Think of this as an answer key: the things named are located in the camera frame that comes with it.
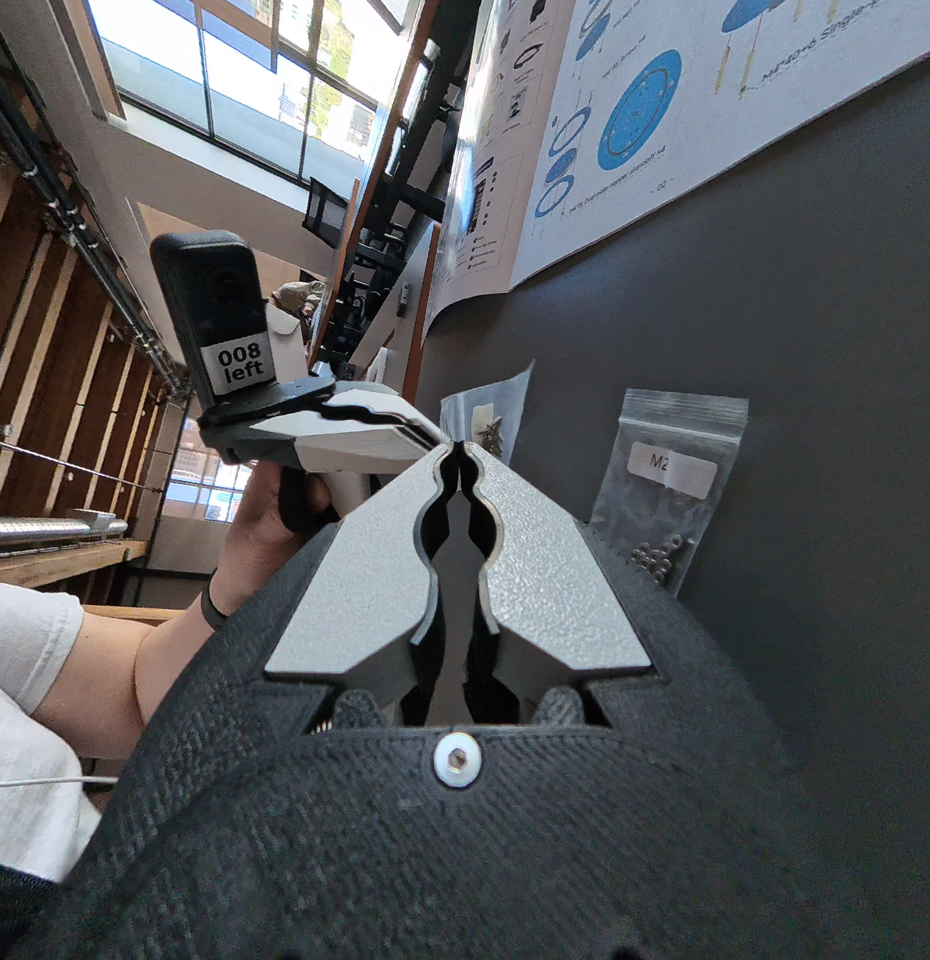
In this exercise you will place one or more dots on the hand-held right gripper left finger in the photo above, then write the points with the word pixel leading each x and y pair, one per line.
pixel 360 600

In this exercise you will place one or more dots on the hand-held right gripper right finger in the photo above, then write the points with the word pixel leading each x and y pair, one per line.
pixel 562 600

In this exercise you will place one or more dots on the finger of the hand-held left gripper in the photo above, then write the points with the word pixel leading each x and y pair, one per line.
pixel 345 448
pixel 382 405

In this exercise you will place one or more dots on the clear bag of black screws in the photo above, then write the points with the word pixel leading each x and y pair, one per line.
pixel 495 420

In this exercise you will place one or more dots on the clear bag of silver nuts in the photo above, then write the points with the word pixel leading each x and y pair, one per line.
pixel 660 510

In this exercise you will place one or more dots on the person's left forearm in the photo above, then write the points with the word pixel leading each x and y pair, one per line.
pixel 135 675

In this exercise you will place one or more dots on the person's left hand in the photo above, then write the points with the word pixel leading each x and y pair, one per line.
pixel 255 540

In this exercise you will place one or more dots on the white foam square with hole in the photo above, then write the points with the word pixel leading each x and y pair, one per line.
pixel 379 365

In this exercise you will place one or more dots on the black monitor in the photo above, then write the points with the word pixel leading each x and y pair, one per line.
pixel 326 212

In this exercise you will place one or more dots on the black wristband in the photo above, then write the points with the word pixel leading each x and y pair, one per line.
pixel 214 604

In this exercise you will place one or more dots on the large window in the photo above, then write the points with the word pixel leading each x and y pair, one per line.
pixel 247 75

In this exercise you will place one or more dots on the paper assembly manual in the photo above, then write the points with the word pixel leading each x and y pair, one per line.
pixel 735 150

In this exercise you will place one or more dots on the person's dark trouser leg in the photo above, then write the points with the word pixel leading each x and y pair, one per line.
pixel 15 915

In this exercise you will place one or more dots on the silver ventilation duct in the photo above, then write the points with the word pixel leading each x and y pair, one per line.
pixel 45 531

